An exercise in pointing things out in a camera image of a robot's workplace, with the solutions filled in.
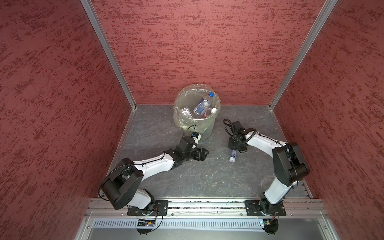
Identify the left corner aluminium profile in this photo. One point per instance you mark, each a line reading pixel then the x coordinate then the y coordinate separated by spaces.
pixel 97 26

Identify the clear plastic bin liner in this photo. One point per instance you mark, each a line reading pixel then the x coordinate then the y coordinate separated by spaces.
pixel 190 96

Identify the clear purple tinted bottle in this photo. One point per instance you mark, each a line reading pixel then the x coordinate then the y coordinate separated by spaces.
pixel 233 156

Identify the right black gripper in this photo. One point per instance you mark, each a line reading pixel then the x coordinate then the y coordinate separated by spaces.
pixel 231 146

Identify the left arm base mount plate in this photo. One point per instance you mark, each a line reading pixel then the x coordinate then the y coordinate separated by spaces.
pixel 160 208

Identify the right corner aluminium profile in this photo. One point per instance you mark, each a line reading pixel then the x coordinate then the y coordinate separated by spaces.
pixel 317 26

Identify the right circuit board with wires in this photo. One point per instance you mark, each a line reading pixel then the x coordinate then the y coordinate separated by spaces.
pixel 271 226

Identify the clear orange label bottle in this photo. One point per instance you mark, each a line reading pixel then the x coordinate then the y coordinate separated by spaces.
pixel 210 111

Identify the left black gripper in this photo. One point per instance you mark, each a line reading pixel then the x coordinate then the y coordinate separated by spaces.
pixel 202 155

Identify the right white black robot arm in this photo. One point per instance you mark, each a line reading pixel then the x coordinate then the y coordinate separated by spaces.
pixel 290 166

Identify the white perforated vent strip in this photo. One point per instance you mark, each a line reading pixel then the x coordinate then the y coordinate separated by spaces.
pixel 252 225

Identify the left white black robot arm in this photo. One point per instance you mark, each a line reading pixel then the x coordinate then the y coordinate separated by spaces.
pixel 121 185

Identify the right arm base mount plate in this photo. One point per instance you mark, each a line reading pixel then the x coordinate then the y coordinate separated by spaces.
pixel 255 208

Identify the left circuit board with wires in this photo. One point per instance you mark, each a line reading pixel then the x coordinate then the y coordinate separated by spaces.
pixel 147 226

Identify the green white label bottle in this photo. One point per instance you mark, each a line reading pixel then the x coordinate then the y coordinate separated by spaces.
pixel 186 112

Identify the blue cap artesian bottle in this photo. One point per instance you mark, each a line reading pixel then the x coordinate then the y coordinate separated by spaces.
pixel 202 107

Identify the corner aluminium profile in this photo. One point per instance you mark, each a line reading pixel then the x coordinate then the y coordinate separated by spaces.
pixel 97 26
pixel 317 26

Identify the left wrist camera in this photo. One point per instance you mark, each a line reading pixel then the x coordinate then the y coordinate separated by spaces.
pixel 196 136

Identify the circuit board with wires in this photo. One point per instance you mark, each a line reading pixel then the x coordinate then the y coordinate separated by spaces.
pixel 271 226
pixel 147 226

